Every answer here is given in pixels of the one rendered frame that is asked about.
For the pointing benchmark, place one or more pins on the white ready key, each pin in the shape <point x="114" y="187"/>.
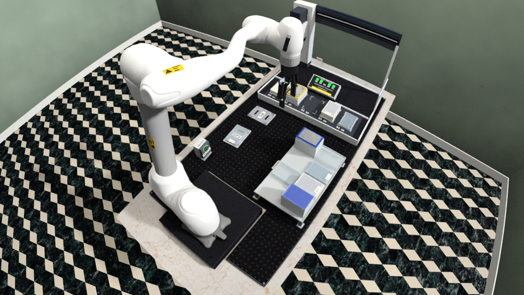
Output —
<point x="202" y="148"/>

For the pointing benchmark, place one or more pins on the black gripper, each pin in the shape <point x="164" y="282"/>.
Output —
<point x="290" y="75"/>

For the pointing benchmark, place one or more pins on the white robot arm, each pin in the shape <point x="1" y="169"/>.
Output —
<point x="157" y="80"/>

